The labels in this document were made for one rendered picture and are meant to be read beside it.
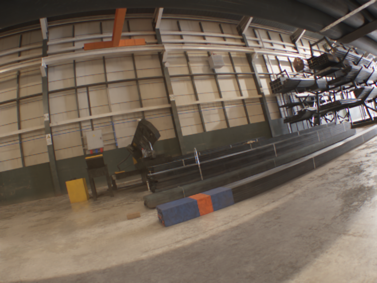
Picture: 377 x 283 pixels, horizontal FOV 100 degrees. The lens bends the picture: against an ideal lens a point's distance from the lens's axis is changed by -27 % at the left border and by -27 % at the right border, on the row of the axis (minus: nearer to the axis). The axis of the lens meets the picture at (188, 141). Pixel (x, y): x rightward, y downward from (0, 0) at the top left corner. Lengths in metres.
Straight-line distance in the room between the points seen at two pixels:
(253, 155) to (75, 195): 4.19
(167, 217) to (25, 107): 9.78
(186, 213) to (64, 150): 8.51
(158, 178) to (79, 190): 2.98
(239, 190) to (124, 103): 8.74
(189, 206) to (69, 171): 8.21
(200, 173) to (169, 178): 0.49
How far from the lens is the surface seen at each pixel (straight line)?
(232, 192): 2.17
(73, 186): 5.60
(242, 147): 4.43
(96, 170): 5.07
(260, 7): 0.82
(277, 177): 2.54
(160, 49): 11.03
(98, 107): 10.26
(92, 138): 9.57
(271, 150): 4.08
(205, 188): 2.99
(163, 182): 3.01
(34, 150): 10.41
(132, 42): 10.96
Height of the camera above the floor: 0.59
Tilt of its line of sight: 3 degrees up
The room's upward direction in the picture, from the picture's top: 13 degrees counter-clockwise
